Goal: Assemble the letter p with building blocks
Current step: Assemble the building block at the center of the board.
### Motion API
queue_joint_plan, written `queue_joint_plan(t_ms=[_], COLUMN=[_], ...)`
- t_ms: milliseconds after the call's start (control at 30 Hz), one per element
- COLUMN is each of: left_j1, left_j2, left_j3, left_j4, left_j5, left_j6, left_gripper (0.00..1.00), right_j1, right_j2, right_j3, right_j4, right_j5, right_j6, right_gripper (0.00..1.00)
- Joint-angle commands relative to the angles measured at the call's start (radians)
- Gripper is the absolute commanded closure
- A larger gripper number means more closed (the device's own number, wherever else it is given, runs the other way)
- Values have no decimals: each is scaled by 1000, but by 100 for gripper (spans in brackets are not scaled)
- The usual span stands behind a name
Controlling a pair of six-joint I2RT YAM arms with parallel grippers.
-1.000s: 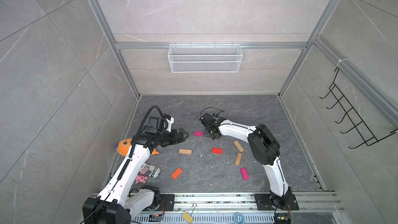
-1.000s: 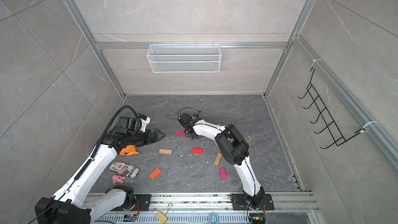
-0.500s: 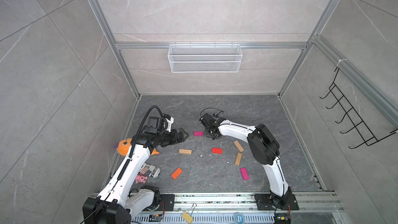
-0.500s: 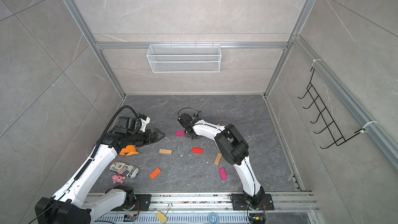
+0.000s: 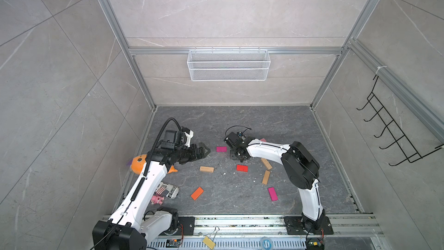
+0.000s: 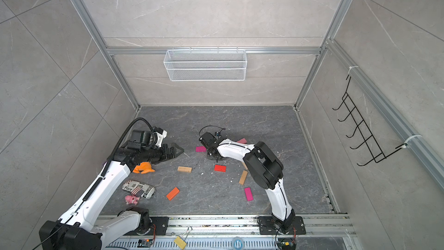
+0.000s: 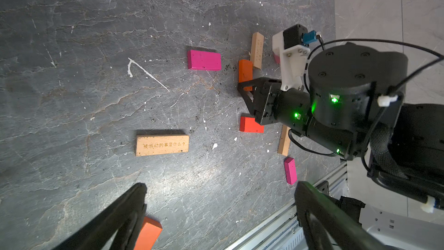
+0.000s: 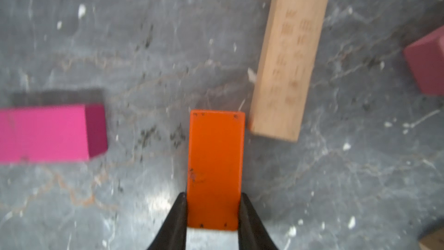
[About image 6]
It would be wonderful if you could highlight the magenta block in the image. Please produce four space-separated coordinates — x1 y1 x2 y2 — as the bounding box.
195 147 207 152
244 187 254 201

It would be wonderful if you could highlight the wooden block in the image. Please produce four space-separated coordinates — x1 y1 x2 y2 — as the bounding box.
178 166 192 173
239 170 248 185

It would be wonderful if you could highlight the red block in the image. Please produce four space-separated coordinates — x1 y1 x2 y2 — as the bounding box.
214 164 227 172

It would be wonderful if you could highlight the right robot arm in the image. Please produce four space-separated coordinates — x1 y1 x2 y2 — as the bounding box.
200 132 296 233

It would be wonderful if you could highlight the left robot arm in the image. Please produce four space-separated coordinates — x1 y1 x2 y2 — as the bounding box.
39 118 184 250

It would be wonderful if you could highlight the orange plush toy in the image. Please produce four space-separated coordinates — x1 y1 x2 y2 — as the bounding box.
133 162 155 174

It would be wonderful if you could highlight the light pink block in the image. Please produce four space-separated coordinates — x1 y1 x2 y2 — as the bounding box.
237 138 247 144

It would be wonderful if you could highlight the orange block lower left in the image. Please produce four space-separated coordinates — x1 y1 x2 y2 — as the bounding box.
166 187 180 201

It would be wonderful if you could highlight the pink pig toy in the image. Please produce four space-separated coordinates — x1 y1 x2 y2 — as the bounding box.
124 195 140 205

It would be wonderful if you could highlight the yellow tag with clip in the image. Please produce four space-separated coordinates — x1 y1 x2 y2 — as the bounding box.
174 226 193 250

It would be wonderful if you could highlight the tape roll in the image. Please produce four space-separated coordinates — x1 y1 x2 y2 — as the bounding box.
232 237 245 250

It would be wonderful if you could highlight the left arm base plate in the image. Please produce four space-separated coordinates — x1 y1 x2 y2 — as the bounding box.
125 216 170 236

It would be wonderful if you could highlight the white wire mesh basket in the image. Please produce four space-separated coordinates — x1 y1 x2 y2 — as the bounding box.
164 49 247 82

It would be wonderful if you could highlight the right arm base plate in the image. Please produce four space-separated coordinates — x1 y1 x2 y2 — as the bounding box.
257 216 306 235

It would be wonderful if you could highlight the black wire hook rack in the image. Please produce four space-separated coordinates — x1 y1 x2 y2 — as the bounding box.
332 75 408 167

